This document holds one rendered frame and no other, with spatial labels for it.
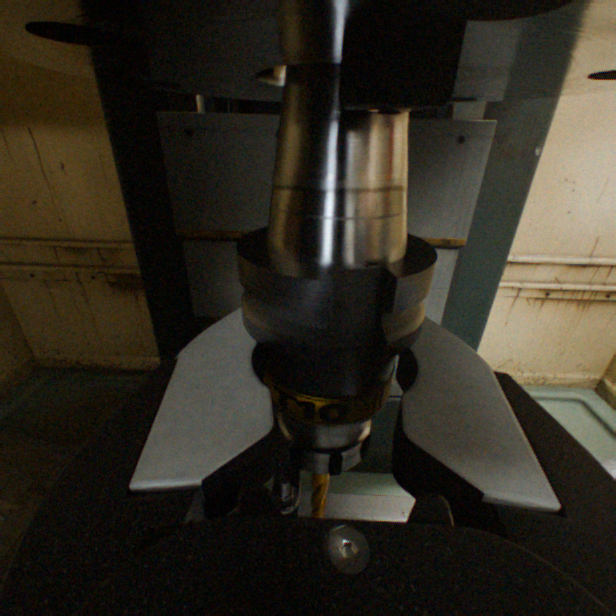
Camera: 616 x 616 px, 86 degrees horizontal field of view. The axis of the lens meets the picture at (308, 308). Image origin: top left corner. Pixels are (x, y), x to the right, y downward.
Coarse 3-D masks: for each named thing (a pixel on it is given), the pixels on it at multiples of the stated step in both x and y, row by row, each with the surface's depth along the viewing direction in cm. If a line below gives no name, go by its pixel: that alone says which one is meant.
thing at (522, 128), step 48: (144, 96) 49; (192, 96) 46; (144, 144) 52; (528, 144) 50; (144, 192) 56; (480, 192) 54; (528, 192) 54; (144, 240) 60; (480, 240) 58; (144, 288) 65; (480, 288) 62; (192, 336) 69; (480, 336) 67; (384, 432) 78
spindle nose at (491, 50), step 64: (0, 0) 4; (64, 0) 4; (128, 0) 4; (192, 0) 4; (256, 0) 4; (320, 0) 4; (384, 0) 3; (448, 0) 3; (512, 0) 3; (576, 0) 3; (64, 64) 7; (128, 64) 7; (192, 64) 7; (256, 64) 7; (512, 64) 6; (576, 64) 6
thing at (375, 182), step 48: (288, 96) 8; (336, 96) 7; (288, 144) 8; (336, 144) 8; (384, 144) 8; (288, 192) 9; (336, 192) 8; (384, 192) 8; (288, 240) 9; (336, 240) 8; (384, 240) 9
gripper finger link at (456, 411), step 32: (416, 352) 10; (448, 352) 10; (416, 384) 8; (448, 384) 8; (480, 384) 8; (416, 416) 7; (448, 416) 8; (480, 416) 8; (512, 416) 8; (416, 448) 7; (448, 448) 7; (480, 448) 7; (512, 448) 7; (416, 480) 7; (448, 480) 6; (480, 480) 6; (512, 480) 6; (544, 480) 6
